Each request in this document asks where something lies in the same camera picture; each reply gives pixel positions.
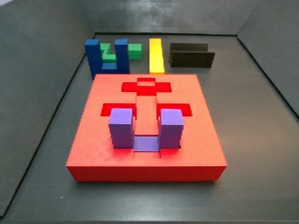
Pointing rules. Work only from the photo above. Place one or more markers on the green zigzag block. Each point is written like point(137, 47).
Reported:
point(135, 52)

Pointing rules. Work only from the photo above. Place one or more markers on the purple U-shaped block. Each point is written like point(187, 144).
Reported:
point(167, 139)

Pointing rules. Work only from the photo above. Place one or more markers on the red board with slots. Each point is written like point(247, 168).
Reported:
point(95, 161)

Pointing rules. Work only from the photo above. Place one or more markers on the black angle bracket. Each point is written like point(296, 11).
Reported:
point(189, 55)

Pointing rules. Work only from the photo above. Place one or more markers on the blue U-shaped block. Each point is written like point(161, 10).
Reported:
point(97, 66)

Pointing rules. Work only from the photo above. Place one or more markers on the yellow long bar block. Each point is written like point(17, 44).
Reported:
point(156, 56)

